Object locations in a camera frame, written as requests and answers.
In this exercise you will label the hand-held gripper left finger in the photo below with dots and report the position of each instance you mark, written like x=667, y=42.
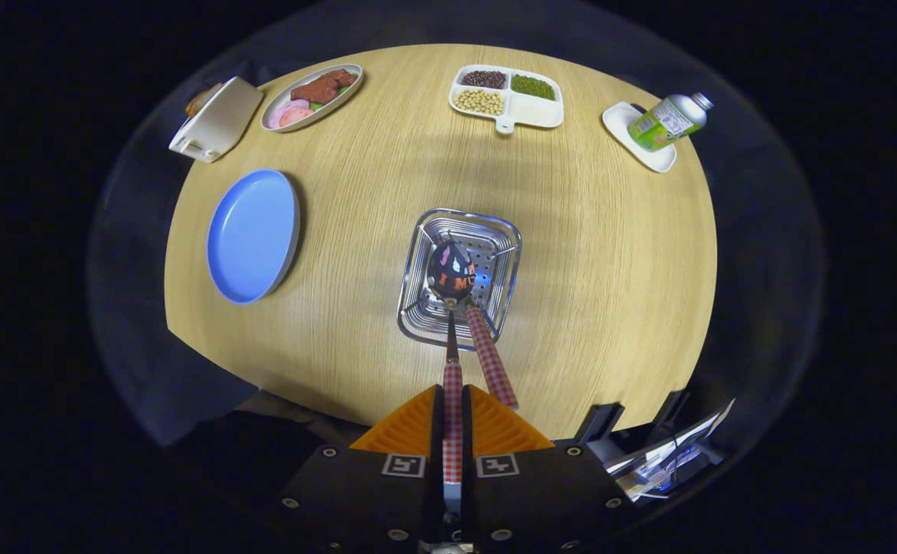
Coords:
x=371, y=492

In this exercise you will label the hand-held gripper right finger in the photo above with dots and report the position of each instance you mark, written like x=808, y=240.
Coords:
x=541, y=492

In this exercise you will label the metal cutlery drainer basket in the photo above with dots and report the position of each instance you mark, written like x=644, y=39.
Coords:
x=418, y=308

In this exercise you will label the blue plate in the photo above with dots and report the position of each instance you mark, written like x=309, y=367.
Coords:
x=252, y=235

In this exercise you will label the small white saucer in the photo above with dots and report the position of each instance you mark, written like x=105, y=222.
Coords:
x=652, y=158

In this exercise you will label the white divided dish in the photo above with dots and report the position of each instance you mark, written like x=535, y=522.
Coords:
x=537, y=114

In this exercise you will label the salmon pink ham slice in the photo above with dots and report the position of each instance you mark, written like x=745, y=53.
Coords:
x=295, y=119

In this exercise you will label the green lettuce leaf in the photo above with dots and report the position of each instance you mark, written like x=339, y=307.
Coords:
x=316, y=105

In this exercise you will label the silver bottle green label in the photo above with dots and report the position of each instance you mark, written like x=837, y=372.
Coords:
x=668, y=121

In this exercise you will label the pale pink ham slice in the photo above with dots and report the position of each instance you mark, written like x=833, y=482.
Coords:
x=295, y=105

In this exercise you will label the heap of yellow soybeans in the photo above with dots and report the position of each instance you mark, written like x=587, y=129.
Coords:
x=479, y=101

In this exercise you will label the white toaster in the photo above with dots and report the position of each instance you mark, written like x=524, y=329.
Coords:
x=221, y=119

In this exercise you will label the heap of green beans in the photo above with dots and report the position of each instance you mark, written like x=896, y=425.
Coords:
x=533, y=86

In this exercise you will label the brown meat steak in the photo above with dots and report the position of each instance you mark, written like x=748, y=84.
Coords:
x=318, y=88

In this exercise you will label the beige food plate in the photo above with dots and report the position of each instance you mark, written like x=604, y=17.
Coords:
x=275, y=96

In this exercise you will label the heap of dark red beans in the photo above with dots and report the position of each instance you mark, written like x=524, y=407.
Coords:
x=484, y=79

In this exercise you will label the brown toast slice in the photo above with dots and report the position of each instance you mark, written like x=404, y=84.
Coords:
x=204, y=100

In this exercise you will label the black stand post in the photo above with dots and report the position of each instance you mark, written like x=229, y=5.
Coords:
x=668, y=408

